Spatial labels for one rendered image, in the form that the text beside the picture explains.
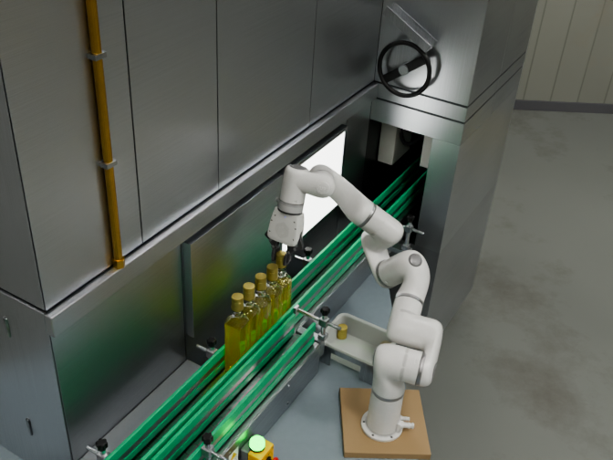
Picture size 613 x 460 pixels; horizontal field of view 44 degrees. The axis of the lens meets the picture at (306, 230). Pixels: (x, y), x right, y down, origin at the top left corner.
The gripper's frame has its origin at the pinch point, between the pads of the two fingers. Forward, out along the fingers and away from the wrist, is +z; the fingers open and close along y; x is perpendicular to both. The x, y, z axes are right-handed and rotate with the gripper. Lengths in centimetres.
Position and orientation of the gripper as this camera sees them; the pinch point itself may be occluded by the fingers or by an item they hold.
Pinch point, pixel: (281, 256)
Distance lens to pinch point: 228.6
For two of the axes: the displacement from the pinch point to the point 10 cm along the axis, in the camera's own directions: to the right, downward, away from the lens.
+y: 8.6, 3.2, -4.0
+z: -1.8, 9.2, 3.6
